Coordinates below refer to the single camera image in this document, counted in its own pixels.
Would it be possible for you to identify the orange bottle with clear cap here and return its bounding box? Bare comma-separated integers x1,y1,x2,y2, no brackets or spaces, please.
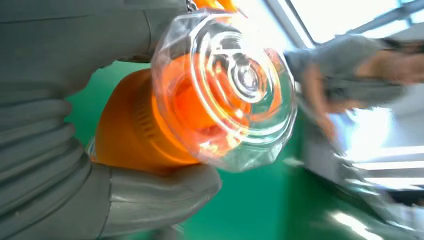
87,7,299,175

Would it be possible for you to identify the large green table mat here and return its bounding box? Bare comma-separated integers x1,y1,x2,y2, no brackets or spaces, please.
64,60,424,240

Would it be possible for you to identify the seated person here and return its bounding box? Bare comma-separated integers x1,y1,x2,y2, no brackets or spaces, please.
284,34,424,142

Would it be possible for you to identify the dark grey laptop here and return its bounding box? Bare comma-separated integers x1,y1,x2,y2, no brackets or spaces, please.
299,119,424,233

